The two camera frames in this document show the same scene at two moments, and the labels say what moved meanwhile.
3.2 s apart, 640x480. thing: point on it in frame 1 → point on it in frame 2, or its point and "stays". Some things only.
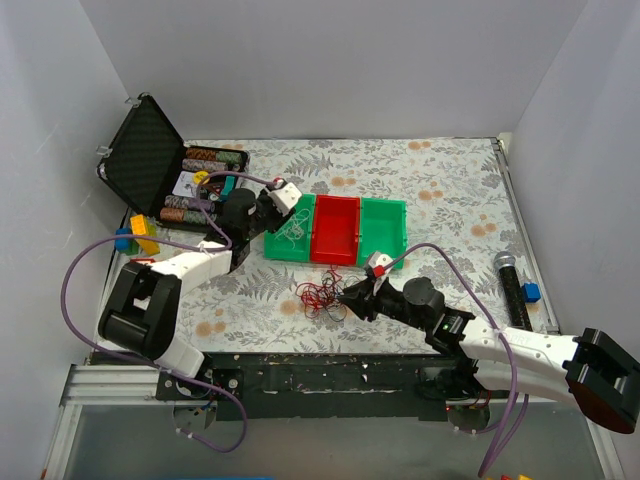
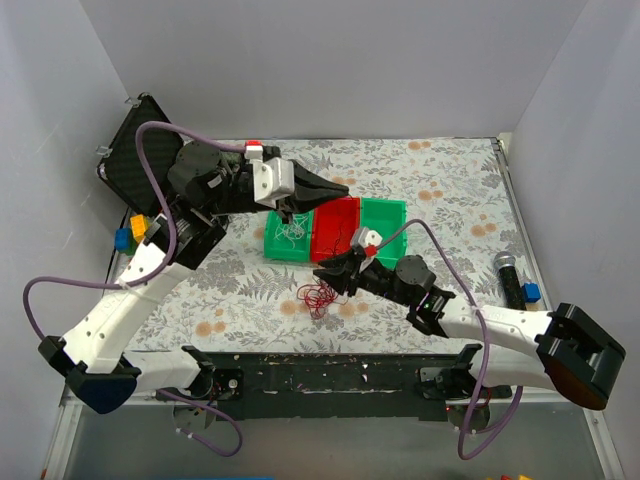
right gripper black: [368, 297] → [353, 276]
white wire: [294, 229] stays
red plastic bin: [335, 229] stays
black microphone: [505, 262] stays
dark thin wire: [332, 286] → [339, 244]
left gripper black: [279, 216] → [288, 201]
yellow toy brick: [138, 228] stays
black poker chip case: [150, 166] stays
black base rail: [416, 384] stays
